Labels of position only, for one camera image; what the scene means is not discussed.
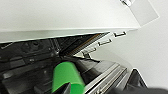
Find green plastic cup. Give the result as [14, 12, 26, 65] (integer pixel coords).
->
[51, 61, 86, 94]

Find white upper kitchen cabinet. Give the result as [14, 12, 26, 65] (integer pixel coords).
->
[119, 0, 160, 26]

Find stainless steel dishwasher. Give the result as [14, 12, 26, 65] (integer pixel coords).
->
[0, 31, 148, 94]

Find white drawer cabinet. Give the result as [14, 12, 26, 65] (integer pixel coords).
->
[79, 29, 129, 58]

